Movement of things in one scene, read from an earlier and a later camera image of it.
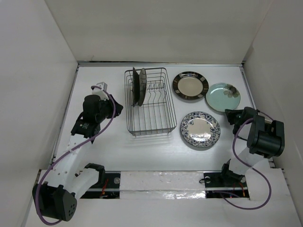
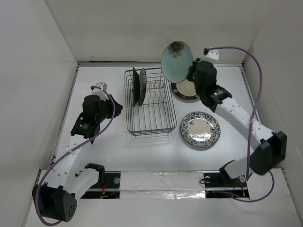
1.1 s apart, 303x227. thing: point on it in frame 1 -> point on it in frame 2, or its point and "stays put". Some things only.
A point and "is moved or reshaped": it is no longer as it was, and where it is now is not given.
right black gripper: (230, 113) -> (193, 68)
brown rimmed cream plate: (136, 86) stays put
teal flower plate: (221, 96) is moved or reshaped
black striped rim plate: (190, 85) stays put
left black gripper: (109, 102) stays put
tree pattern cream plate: (142, 86) stays put
